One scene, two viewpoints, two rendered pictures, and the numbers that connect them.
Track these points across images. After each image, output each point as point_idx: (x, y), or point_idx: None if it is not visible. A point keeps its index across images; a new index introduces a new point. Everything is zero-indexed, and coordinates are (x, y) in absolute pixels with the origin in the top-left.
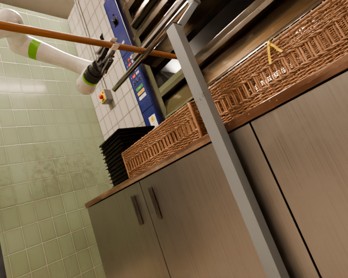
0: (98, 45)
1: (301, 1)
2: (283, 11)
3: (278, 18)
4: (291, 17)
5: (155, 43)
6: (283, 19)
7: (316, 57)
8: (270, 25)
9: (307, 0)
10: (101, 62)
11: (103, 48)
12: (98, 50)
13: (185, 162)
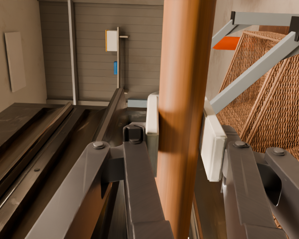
0: (215, 8)
1: (204, 194)
2: (202, 210)
3: (208, 216)
4: (220, 202)
5: (197, 211)
6: (215, 210)
7: None
8: (210, 225)
9: (209, 189)
10: (262, 225)
11: (95, 196)
12: (49, 224)
13: None
